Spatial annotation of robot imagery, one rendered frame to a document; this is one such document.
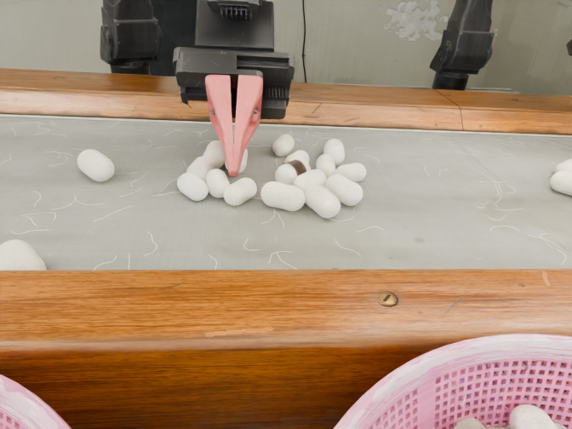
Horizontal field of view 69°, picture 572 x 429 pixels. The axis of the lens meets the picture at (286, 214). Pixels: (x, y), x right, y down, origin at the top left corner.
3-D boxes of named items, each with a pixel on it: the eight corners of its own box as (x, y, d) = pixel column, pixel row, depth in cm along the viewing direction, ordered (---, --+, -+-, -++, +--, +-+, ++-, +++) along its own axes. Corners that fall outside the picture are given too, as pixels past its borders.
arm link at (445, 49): (494, 44, 76) (479, 39, 81) (449, 42, 75) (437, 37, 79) (483, 80, 79) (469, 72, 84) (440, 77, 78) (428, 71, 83)
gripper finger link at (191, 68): (263, 157, 32) (263, 55, 35) (168, 154, 31) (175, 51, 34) (260, 190, 38) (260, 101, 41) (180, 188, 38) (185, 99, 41)
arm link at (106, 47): (162, 25, 67) (149, 20, 71) (105, 27, 62) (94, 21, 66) (165, 66, 70) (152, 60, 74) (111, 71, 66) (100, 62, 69)
